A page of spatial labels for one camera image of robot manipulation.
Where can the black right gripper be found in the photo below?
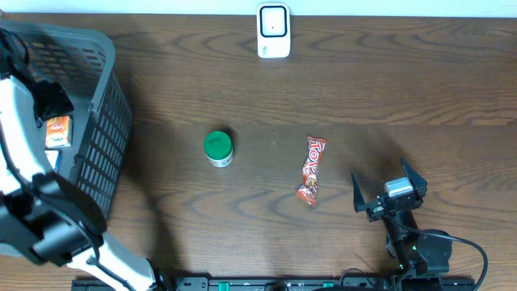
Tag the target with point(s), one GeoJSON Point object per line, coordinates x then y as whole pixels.
{"type": "Point", "coordinates": [375, 212]}

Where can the red Top candy bar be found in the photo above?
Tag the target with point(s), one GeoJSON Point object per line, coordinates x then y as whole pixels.
{"type": "Point", "coordinates": [309, 188]}

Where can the green lid white jar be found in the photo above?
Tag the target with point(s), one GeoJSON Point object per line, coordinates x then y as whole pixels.
{"type": "Point", "coordinates": [218, 148]}

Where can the white blue medicine box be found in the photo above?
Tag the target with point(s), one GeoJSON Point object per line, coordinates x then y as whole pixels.
{"type": "Point", "coordinates": [54, 158]}

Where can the orange small carton box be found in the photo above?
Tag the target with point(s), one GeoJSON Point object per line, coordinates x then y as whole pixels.
{"type": "Point", "coordinates": [59, 132]}

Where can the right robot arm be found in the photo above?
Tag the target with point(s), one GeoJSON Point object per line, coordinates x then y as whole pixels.
{"type": "Point", "coordinates": [423, 255]}

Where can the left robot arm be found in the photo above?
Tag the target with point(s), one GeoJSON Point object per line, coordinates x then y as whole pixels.
{"type": "Point", "coordinates": [47, 218]}

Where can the white barcode scanner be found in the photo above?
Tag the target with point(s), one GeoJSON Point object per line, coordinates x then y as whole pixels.
{"type": "Point", "coordinates": [273, 30]}

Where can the grey plastic mesh basket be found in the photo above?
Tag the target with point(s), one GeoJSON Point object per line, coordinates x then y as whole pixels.
{"type": "Point", "coordinates": [82, 61]}

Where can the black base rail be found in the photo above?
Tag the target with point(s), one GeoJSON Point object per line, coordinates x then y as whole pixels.
{"type": "Point", "coordinates": [354, 282]}

